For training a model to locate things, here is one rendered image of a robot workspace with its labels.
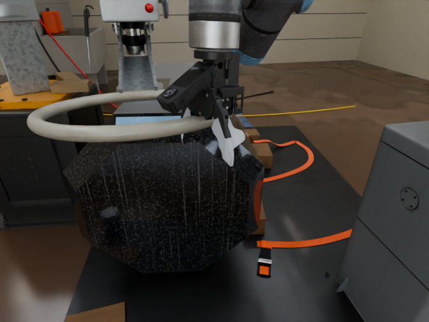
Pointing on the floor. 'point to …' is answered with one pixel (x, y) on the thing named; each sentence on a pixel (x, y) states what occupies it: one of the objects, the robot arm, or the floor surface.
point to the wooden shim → (101, 314)
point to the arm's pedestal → (392, 231)
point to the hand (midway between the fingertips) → (202, 156)
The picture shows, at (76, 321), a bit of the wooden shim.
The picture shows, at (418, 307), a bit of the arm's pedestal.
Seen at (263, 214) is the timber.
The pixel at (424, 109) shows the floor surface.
